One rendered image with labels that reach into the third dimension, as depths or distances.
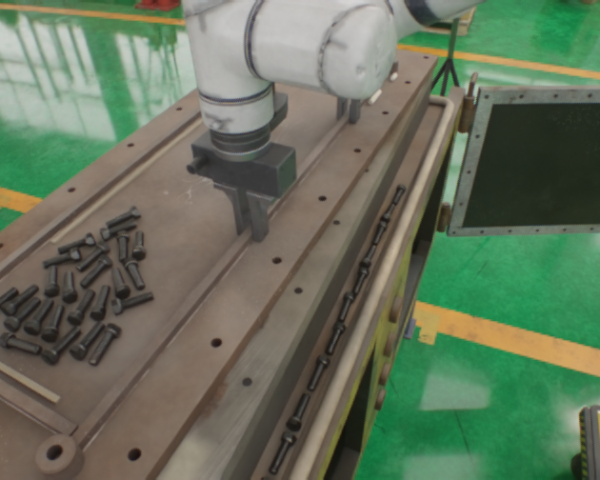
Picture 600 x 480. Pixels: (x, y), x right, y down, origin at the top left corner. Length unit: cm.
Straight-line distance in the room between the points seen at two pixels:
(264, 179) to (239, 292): 15
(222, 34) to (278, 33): 6
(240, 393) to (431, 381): 167
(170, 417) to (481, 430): 170
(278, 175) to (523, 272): 224
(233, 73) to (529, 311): 219
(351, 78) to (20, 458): 50
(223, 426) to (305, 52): 40
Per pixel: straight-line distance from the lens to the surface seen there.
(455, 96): 143
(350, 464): 121
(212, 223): 76
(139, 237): 75
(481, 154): 162
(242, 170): 62
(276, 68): 50
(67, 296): 70
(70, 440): 56
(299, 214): 76
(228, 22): 52
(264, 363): 61
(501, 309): 253
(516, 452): 215
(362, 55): 46
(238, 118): 57
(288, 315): 65
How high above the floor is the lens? 185
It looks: 43 degrees down
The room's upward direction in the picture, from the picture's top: 2 degrees counter-clockwise
